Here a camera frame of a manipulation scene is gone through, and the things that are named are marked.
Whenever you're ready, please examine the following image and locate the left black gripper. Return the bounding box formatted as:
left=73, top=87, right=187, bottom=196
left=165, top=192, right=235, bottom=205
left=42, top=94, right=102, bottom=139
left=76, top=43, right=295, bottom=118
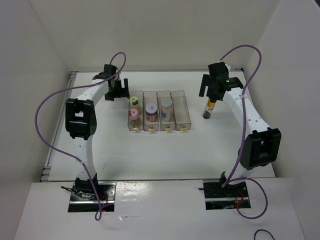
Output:
left=105, top=78, right=130, bottom=102

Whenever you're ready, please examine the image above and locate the gold black cap bottle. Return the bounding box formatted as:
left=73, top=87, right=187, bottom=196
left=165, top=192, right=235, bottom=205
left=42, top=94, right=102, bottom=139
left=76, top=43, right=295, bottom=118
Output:
left=202, top=98, right=216, bottom=119

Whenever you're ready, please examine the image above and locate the yellow cap spice bottle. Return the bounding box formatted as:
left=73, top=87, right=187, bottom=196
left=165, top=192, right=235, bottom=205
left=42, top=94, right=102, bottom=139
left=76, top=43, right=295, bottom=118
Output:
left=129, top=96, right=141, bottom=112

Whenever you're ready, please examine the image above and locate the pink cap spice bottle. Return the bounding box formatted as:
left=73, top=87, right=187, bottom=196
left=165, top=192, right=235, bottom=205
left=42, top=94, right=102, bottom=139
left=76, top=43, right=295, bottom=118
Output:
left=128, top=108, right=142, bottom=128

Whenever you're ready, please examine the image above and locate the red label spice jar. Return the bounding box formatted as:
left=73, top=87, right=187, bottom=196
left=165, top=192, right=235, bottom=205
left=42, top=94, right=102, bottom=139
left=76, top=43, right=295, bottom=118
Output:
left=145, top=102, right=158, bottom=122

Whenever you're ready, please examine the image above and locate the silver lid blue label jar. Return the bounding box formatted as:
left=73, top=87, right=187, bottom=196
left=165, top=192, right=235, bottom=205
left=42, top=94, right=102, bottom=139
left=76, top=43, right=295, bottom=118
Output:
left=160, top=97, right=173, bottom=122

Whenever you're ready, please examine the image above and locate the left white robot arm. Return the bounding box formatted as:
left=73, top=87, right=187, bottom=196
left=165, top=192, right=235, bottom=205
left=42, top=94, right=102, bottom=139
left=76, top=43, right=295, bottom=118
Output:
left=65, top=64, right=129, bottom=200

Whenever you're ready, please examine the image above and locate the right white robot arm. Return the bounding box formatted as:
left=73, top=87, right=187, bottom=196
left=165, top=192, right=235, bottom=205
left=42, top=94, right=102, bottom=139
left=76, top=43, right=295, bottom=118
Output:
left=199, top=62, right=282, bottom=197

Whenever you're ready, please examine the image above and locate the clear organizer bin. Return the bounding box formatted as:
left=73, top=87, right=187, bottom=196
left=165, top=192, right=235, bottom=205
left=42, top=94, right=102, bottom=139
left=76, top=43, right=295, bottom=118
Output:
left=127, top=90, right=143, bottom=131
left=171, top=90, right=192, bottom=131
left=157, top=91, right=176, bottom=131
left=142, top=91, right=159, bottom=132

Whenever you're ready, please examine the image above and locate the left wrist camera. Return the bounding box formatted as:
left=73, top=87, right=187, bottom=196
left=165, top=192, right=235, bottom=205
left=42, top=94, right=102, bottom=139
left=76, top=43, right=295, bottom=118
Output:
left=112, top=72, right=121, bottom=88

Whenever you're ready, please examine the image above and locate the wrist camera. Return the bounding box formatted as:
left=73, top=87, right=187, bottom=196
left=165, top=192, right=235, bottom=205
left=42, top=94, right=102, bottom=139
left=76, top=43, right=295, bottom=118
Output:
left=112, top=72, right=121, bottom=88
left=216, top=60, right=231, bottom=72

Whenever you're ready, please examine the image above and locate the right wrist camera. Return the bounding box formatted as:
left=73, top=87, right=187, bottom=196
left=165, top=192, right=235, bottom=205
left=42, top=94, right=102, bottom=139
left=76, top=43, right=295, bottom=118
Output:
left=216, top=60, right=231, bottom=72

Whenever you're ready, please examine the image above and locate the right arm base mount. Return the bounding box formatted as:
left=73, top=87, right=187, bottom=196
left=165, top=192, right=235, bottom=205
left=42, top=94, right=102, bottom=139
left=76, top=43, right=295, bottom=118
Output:
left=199, top=179, right=251, bottom=210

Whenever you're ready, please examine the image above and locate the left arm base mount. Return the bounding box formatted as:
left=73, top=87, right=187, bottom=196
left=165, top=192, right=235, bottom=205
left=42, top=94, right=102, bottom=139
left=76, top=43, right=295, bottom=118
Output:
left=61, top=181, right=117, bottom=213

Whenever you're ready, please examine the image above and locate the black cable on floor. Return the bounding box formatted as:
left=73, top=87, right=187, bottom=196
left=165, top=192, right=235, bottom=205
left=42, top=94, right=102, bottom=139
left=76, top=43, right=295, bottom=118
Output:
left=254, top=229, right=276, bottom=240

